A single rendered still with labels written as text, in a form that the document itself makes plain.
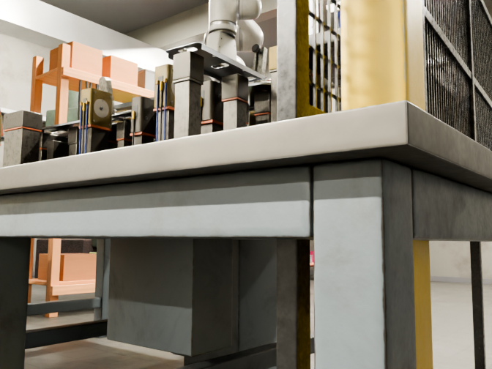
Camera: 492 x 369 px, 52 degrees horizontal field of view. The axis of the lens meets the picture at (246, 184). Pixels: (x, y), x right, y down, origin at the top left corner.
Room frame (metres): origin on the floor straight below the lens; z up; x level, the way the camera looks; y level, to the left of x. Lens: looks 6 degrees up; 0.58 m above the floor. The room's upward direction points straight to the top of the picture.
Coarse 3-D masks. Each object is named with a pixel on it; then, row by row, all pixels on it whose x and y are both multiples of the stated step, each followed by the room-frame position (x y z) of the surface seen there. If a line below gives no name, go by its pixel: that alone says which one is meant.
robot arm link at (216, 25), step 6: (210, 24) 1.43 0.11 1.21; (216, 24) 1.42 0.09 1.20; (222, 24) 1.42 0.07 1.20; (228, 24) 1.42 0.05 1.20; (234, 24) 1.44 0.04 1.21; (210, 30) 1.43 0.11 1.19; (216, 30) 1.43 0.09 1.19; (222, 30) 1.43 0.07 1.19; (228, 30) 1.43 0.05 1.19; (234, 30) 1.44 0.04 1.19
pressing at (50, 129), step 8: (248, 88) 1.37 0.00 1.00; (256, 88) 1.37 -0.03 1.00; (264, 88) 1.37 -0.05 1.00; (248, 96) 1.45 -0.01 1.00; (120, 112) 1.64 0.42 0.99; (128, 112) 1.61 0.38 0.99; (112, 120) 1.77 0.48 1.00; (120, 120) 1.76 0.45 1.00; (128, 120) 1.77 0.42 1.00; (48, 128) 1.91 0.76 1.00; (56, 128) 1.91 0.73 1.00; (64, 128) 1.91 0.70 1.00; (64, 136) 2.06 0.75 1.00
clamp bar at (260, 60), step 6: (252, 48) 1.61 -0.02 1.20; (258, 48) 1.60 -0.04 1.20; (264, 48) 1.62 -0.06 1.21; (258, 54) 1.63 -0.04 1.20; (264, 54) 1.62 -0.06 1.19; (258, 60) 1.63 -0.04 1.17; (264, 60) 1.62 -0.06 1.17; (258, 66) 1.63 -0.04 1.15; (264, 66) 1.62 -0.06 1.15; (264, 72) 1.62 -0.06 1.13; (252, 78) 1.62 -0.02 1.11
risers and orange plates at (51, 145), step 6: (48, 144) 1.92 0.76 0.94; (54, 144) 1.91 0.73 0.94; (60, 144) 1.93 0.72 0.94; (66, 144) 1.95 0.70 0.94; (48, 150) 1.92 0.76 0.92; (54, 150) 1.91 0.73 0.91; (60, 150) 1.93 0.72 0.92; (66, 150) 1.96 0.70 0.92; (48, 156) 1.92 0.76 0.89; (54, 156) 1.91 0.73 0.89; (60, 156) 1.93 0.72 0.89; (66, 156) 1.96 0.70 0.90
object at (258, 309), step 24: (240, 240) 2.05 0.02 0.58; (264, 240) 2.18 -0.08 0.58; (240, 264) 2.05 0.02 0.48; (264, 264) 2.18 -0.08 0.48; (240, 288) 2.05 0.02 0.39; (264, 288) 2.18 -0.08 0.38; (240, 312) 2.05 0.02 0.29; (264, 312) 2.18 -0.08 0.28; (240, 336) 2.06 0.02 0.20; (264, 336) 2.18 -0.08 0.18; (192, 360) 2.20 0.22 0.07
